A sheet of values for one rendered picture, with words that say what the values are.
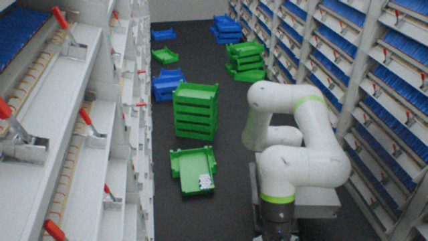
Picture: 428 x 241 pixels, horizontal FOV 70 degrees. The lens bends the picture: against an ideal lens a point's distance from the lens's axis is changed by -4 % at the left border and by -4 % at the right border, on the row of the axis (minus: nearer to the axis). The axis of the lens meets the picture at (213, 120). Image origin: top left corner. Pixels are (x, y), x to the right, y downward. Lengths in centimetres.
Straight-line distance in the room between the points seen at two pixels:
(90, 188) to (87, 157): 8
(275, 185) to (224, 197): 124
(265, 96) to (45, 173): 92
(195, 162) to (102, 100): 140
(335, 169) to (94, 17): 66
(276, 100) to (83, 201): 80
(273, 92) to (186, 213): 106
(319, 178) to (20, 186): 66
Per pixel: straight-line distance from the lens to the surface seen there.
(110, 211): 81
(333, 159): 84
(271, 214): 87
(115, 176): 90
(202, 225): 192
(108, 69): 80
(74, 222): 56
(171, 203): 204
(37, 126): 42
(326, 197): 165
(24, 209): 33
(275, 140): 154
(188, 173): 213
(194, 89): 249
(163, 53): 403
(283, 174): 81
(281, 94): 118
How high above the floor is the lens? 153
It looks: 35 degrees down
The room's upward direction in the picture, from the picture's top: straight up
